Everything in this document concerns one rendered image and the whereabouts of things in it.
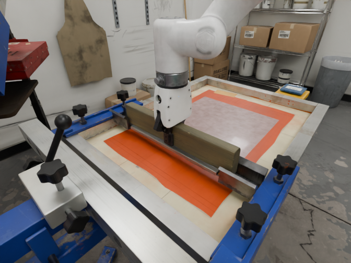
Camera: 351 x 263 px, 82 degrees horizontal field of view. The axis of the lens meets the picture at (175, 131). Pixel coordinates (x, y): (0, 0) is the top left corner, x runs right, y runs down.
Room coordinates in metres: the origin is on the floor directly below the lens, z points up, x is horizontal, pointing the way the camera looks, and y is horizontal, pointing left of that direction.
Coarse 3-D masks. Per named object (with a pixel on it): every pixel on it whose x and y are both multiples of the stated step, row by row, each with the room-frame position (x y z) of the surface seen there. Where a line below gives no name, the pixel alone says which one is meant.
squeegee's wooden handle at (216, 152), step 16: (128, 112) 0.57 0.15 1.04; (144, 112) 0.52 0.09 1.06; (144, 128) 0.52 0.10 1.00; (176, 128) 0.44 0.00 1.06; (192, 128) 0.43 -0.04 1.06; (176, 144) 0.44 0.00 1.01; (192, 144) 0.40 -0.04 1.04; (208, 144) 0.37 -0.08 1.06; (224, 144) 0.36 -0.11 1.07; (208, 160) 0.37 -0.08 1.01; (224, 160) 0.34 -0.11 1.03
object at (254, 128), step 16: (240, 112) 0.73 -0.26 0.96; (256, 112) 0.73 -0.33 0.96; (272, 112) 0.73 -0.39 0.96; (208, 128) 0.60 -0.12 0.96; (224, 128) 0.60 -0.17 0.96; (240, 128) 0.60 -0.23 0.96; (256, 128) 0.60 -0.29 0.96; (272, 128) 0.60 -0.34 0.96; (240, 144) 0.51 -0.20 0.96; (256, 144) 0.51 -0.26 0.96; (272, 144) 0.51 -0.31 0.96; (176, 160) 0.43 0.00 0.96; (256, 160) 0.43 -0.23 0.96; (160, 176) 0.37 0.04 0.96; (176, 176) 0.37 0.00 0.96; (192, 176) 0.37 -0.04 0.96; (208, 176) 0.37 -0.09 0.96; (176, 192) 0.32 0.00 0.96; (192, 192) 0.32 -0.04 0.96; (208, 192) 0.32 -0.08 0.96; (224, 192) 0.32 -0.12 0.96; (208, 208) 0.28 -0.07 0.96
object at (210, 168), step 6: (132, 126) 0.55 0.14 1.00; (138, 132) 0.52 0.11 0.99; (144, 132) 0.52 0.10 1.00; (150, 138) 0.49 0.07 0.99; (156, 138) 0.48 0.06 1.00; (162, 144) 0.45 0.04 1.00; (174, 150) 0.42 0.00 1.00; (180, 150) 0.42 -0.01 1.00; (186, 156) 0.40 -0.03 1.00; (192, 156) 0.40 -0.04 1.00; (192, 162) 0.38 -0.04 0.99; (198, 162) 0.37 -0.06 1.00; (204, 162) 0.37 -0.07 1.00; (204, 168) 0.36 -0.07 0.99; (210, 168) 0.35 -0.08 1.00; (216, 174) 0.34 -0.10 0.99
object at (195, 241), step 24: (264, 96) 0.85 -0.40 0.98; (288, 96) 0.81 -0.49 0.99; (312, 120) 0.60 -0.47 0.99; (72, 144) 0.46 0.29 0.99; (96, 168) 0.38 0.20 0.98; (120, 168) 0.36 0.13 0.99; (120, 192) 0.31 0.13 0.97; (144, 192) 0.29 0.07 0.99; (168, 216) 0.23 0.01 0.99; (192, 240) 0.19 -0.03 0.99
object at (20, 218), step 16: (16, 208) 0.21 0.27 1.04; (32, 208) 0.21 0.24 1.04; (0, 224) 0.18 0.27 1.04; (16, 224) 0.18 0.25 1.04; (32, 224) 0.18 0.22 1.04; (48, 224) 0.20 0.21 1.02; (0, 240) 0.16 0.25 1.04; (16, 240) 0.16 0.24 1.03; (0, 256) 0.15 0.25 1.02; (16, 256) 0.16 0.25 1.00
